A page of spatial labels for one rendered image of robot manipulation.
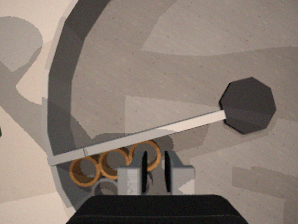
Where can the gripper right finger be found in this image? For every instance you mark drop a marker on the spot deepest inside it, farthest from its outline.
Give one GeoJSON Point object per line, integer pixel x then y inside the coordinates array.
{"type": "Point", "coordinates": [179, 178]}

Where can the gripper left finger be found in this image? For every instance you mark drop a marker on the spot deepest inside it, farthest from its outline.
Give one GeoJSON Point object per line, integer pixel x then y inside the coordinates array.
{"type": "Point", "coordinates": [129, 176]}

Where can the grey metal ring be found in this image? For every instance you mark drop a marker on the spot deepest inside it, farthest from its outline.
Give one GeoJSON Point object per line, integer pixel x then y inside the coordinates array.
{"type": "Point", "coordinates": [96, 187]}
{"type": "Point", "coordinates": [150, 186]}

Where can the bronze bushing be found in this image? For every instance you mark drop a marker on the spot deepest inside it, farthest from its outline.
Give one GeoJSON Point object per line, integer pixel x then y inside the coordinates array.
{"type": "Point", "coordinates": [78, 177]}
{"type": "Point", "coordinates": [154, 163]}
{"type": "Point", "coordinates": [104, 167]}

